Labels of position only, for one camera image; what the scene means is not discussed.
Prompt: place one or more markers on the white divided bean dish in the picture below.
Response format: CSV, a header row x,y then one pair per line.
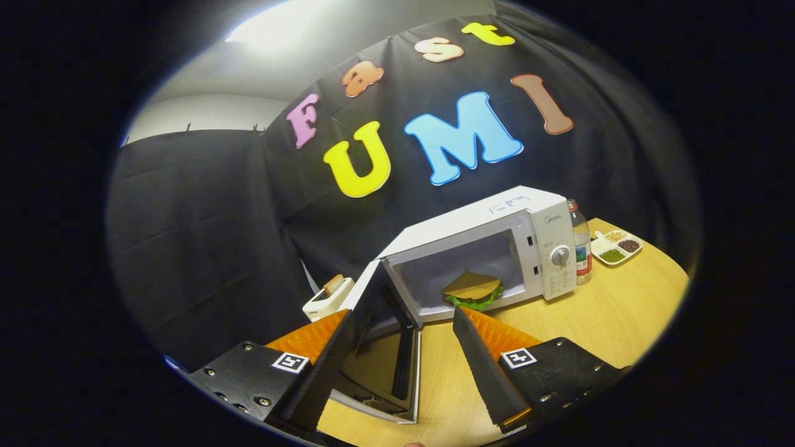
x,y
616,248

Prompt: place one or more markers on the clear plastic water bottle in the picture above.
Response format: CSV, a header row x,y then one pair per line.
x,y
581,248

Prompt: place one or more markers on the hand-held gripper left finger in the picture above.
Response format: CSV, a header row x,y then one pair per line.
x,y
323,366

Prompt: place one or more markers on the white microwave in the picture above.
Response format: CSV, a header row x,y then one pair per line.
x,y
546,230

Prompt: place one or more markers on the white toaster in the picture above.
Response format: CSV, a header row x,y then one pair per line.
x,y
329,304

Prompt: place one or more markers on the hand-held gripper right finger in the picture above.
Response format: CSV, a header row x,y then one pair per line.
x,y
484,372

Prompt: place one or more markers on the toast lettuce sandwich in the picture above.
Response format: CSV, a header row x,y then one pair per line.
x,y
469,287

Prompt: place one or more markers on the toast slice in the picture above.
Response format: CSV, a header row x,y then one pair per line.
x,y
334,284

